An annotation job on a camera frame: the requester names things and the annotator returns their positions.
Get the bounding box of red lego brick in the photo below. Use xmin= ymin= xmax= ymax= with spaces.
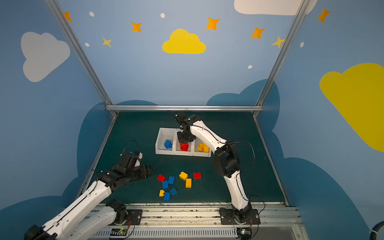
xmin=180 ymin=143 xmax=190 ymax=152
xmin=194 ymin=173 xmax=202 ymax=180
xmin=157 ymin=175 xmax=166 ymax=182

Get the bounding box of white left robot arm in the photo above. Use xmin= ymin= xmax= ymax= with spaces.
xmin=24 ymin=151 xmax=154 ymax=240

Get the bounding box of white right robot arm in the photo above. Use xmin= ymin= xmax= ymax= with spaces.
xmin=174 ymin=112 xmax=253 ymax=224

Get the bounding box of white right bin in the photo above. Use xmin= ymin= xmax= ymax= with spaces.
xmin=192 ymin=137 xmax=211 ymax=158

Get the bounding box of white left bin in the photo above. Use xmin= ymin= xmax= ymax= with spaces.
xmin=155 ymin=128 xmax=177 ymax=155

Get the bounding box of blue lego brick small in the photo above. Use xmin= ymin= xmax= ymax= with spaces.
xmin=162 ymin=180 xmax=169 ymax=190

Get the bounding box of yellow lego brick tilted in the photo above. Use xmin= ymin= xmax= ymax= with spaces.
xmin=179 ymin=172 xmax=188 ymax=181

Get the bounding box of left controller board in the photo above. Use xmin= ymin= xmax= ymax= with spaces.
xmin=109 ymin=228 xmax=129 ymax=239

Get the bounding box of controller board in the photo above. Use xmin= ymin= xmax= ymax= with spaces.
xmin=236 ymin=228 xmax=253 ymax=240
xmin=109 ymin=228 xmax=129 ymax=239

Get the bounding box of right controller board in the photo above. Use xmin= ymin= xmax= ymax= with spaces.
xmin=236 ymin=228 xmax=253 ymax=240

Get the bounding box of aluminium frame crossbar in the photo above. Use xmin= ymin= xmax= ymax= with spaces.
xmin=106 ymin=105 xmax=263 ymax=112

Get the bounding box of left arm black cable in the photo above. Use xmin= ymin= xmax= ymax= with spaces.
xmin=122 ymin=140 xmax=139 ymax=154

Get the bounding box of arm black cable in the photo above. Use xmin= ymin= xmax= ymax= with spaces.
xmin=230 ymin=140 xmax=256 ymax=175
xmin=122 ymin=140 xmax=139 ymax=154

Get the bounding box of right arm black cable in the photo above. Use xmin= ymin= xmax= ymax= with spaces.
xmin=230 ymin=140 xmax=256 ymax=175

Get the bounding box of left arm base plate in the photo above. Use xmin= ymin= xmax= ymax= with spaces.
xmin=109 ymin=209 xmax=143 ymax=226

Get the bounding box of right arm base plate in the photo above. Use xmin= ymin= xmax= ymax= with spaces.
xmin=219 ymin=208 xmax=261 ymax=225

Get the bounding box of aluminium frame post left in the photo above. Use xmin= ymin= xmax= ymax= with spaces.
xmin=45 ymin=0 xmax=113 ymax=107

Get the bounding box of aluminium frame post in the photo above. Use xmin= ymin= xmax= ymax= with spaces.
xmin=45 ymin=0 xmax=113 ymax=107
xmin=253 ymin=0 xmax=312 ymax=120

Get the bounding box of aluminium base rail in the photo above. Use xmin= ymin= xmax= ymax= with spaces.
xmin=85 ymin=203 xmax=308 ymax=240

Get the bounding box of aluminium frame post right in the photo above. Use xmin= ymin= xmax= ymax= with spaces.
xmin=253 ymin=0 xmax=312 ymax=120

